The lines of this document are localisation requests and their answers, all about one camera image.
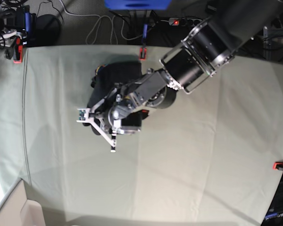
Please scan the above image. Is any light green table cloth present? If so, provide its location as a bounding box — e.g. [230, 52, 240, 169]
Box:
[0, 45, 283, 226]

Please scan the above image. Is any white cable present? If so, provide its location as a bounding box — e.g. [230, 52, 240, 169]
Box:
[61, 0, 142, 44]

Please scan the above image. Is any blue box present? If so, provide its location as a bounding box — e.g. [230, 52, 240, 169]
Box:
[104, 0, 171, 10]

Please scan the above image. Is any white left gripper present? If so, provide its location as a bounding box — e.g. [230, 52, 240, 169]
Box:
[75, 94, 147, 153]

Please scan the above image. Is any red black clamp left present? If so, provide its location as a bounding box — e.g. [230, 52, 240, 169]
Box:
[5, 37, 23, 64]

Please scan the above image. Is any black t-shirt with colourful print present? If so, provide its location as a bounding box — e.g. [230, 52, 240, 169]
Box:
[83, 61, 148, 135]

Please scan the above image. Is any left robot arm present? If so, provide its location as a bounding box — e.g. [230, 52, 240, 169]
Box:
[77, 0, 283, 152]

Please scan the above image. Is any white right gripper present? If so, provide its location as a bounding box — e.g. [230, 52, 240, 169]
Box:
[0, 29, 19, 47]

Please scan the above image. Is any red black clamp middle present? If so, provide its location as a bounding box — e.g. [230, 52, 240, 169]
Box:
[139, 47, 147, 60]

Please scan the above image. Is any black power strip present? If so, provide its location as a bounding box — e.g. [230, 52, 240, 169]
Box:
[168, 17, 203, 27]

